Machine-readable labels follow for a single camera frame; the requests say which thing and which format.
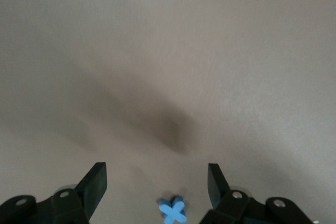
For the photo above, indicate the blue letter x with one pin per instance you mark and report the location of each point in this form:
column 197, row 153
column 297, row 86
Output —
column 173, row 209

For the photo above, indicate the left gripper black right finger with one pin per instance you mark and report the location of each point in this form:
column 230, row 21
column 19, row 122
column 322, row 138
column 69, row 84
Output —
column 236, row 208

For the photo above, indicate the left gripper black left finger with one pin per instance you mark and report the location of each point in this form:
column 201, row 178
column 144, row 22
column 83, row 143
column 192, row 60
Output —
column 65, row 208

